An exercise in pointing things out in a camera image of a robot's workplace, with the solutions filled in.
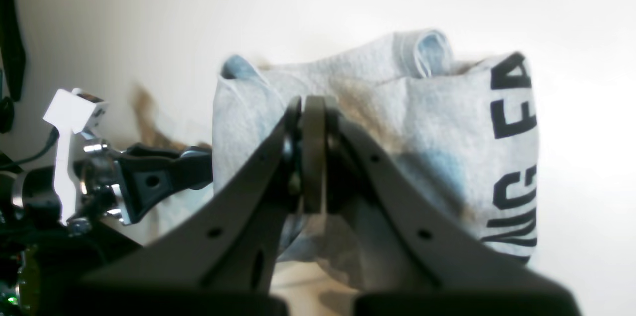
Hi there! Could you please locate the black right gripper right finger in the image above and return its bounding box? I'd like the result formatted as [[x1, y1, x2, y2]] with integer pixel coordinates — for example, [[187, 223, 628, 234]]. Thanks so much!
[[324, 98, 581, 316]]

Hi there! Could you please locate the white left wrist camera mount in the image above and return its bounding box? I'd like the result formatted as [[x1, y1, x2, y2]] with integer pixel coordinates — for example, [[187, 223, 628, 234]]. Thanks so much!
[[43, 88, 108, 225]]

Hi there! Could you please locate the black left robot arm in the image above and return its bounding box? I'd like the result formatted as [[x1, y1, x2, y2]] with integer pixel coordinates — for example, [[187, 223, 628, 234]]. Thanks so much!
[[1, 139, 213, 316]]

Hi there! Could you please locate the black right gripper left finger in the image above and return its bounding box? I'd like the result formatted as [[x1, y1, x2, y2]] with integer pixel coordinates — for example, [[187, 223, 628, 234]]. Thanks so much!
[[75, 97, 325, 316]]

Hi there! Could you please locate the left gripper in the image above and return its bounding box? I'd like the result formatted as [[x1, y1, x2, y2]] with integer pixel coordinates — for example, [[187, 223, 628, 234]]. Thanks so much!
[[66, 138, 213, 237]]

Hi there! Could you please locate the grey T-shirt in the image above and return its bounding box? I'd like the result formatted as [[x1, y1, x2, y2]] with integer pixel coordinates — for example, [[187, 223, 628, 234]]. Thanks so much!
[[159, 28, 541, 292]]

